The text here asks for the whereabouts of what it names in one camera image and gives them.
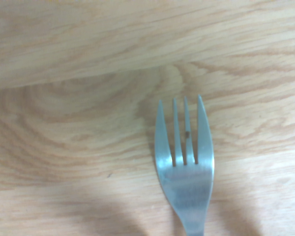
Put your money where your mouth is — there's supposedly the silver metal fork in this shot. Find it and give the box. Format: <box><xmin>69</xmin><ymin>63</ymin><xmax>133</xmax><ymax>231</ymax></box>
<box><xmin>154</xmin><ymin>94</ymin><xmax>215</xmax><ymax>236</ymax></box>

